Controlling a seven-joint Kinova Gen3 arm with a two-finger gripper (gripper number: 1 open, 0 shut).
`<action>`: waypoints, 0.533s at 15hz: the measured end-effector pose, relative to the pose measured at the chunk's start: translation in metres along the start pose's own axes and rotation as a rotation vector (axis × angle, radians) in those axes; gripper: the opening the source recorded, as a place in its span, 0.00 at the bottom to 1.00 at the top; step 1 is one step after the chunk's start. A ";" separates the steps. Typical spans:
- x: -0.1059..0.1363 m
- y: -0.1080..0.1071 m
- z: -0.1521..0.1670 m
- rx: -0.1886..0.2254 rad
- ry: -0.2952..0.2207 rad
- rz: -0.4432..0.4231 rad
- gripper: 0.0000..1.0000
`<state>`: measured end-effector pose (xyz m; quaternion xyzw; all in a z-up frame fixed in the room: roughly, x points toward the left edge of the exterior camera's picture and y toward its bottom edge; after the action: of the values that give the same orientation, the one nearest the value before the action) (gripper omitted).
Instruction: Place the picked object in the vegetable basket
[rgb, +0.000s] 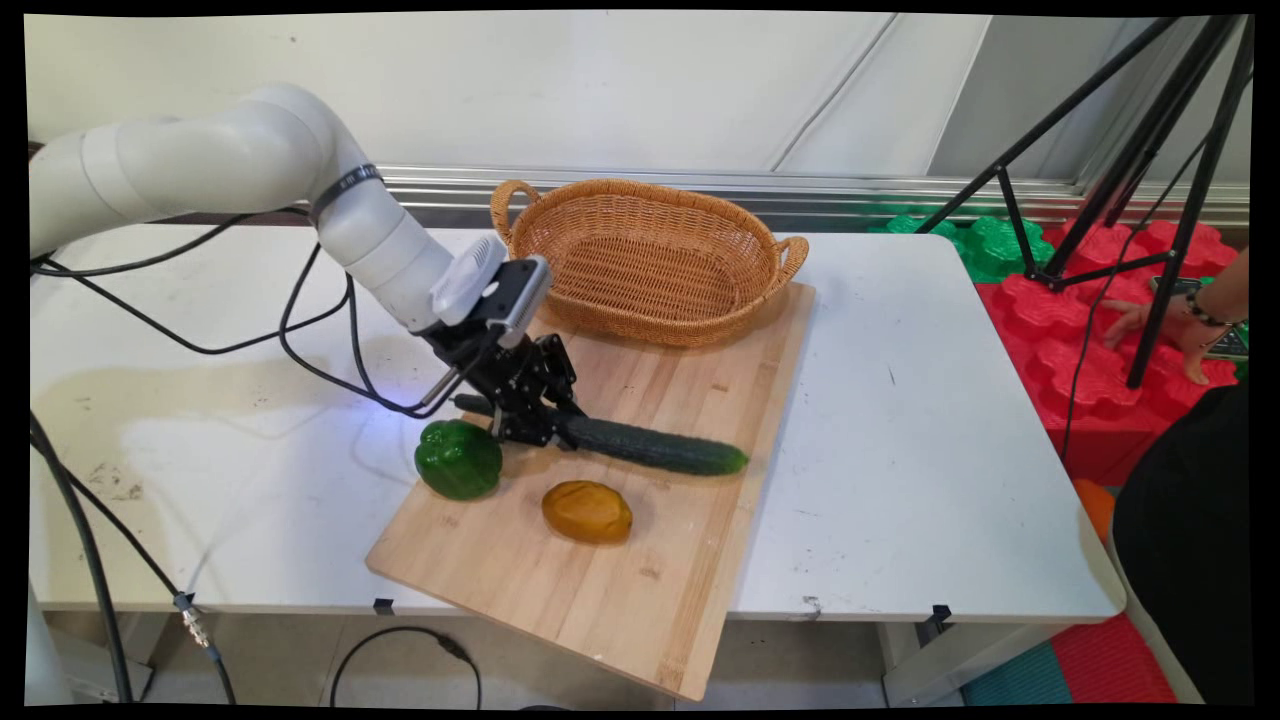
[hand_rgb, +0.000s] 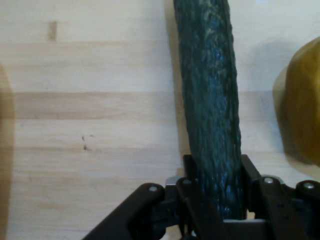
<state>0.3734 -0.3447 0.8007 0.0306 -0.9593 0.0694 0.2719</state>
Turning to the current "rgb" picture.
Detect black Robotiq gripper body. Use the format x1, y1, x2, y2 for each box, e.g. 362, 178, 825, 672
424, 320, 579, 413

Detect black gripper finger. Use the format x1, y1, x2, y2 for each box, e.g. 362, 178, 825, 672
494, 400, 559, 450
538, 340, 591, 423

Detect dark green cucumber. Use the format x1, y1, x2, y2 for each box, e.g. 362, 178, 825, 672
452, 393, 750, 478

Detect bystander bare forearm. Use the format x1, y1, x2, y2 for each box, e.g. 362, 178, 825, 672
1195, 248, 1251, 327

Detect bystander bare hand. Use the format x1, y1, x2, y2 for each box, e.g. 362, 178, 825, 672
1103, 293, 1217, 387

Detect green bell pepper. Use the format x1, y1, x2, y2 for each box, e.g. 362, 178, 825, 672
414, 419, 505, 502

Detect woven wicker basket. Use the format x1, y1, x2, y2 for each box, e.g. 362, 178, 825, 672
489, 178, 811, 349

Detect wooden cutting board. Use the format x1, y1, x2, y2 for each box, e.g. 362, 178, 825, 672
365, 283, 817, 702

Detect green foam blocks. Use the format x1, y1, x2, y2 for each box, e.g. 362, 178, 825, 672
866, 213, 1057, 285

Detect white table leg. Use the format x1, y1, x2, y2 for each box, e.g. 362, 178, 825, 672
878, 620, 1063, 707

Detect red foam blocks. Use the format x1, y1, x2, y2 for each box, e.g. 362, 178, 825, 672
975, 218, 1243, 488

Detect teal floor mat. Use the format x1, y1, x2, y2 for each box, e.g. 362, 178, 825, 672
960, 640, 1075, 707

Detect red floor mat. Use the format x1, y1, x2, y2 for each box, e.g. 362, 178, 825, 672
1048, 612, 1179, 705

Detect black tripod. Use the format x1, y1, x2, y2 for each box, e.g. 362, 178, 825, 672
914, 15, 1253, 391

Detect bystander black clothing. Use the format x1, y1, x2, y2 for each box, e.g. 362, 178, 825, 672
1110, 378, 1253, 705

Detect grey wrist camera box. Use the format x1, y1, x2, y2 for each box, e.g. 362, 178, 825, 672
484, 254, 554, 351

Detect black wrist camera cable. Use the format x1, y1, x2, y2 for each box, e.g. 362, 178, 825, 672
278, 240, 501, 421

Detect black looped floor cable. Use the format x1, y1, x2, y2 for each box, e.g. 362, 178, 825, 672
329, 626, 484, 709

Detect black cable with metal plug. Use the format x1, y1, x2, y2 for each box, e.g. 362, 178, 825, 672
28, 205, 471, 419

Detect aluminium rail profile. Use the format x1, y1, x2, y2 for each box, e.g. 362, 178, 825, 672
378, 164, 1251, 229

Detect black cable with silver connector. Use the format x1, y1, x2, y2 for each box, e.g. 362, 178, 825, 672
28, 425, 238, 705

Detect thick black cable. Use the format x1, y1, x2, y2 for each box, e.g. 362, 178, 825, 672
28, 412, 137, 705

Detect thin black hanging cable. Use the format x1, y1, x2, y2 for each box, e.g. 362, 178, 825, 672
1058, 130, 1213, 463

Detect dark wrist bracelet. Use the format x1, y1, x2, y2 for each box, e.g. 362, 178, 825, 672
1186, 288, 1239, 331

